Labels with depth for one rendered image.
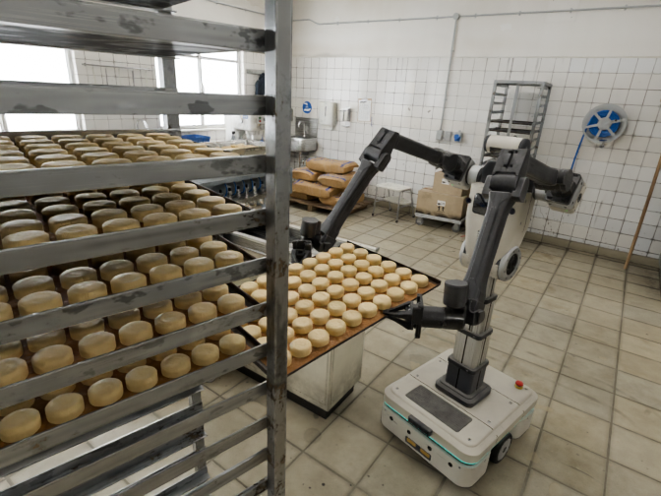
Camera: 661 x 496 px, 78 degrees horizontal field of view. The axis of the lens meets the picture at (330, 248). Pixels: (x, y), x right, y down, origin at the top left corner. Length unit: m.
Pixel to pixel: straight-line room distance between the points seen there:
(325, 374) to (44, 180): 1.73
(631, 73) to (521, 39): 1.18
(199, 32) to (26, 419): 0.60
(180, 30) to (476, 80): 5.26
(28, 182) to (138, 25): 0.23
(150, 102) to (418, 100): 5.52
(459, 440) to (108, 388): 1.54
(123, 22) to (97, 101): 0.10
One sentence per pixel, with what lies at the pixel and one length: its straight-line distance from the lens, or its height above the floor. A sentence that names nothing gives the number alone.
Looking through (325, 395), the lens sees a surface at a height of 0.18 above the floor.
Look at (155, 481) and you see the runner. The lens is 0.88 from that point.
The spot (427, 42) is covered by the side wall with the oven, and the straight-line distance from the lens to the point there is 6.04.
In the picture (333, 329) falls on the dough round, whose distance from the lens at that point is 1.01.
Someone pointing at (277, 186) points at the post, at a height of 1.47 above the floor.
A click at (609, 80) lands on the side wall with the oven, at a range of 5.49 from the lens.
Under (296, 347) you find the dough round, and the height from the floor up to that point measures 1.07.
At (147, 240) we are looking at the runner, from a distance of 0.63.
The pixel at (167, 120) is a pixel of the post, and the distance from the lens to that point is 1.06.
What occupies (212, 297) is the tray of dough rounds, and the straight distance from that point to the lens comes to 0.83.
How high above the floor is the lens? 1.62
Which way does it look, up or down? 21 degrees down
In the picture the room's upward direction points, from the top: 3 degrees clockwise
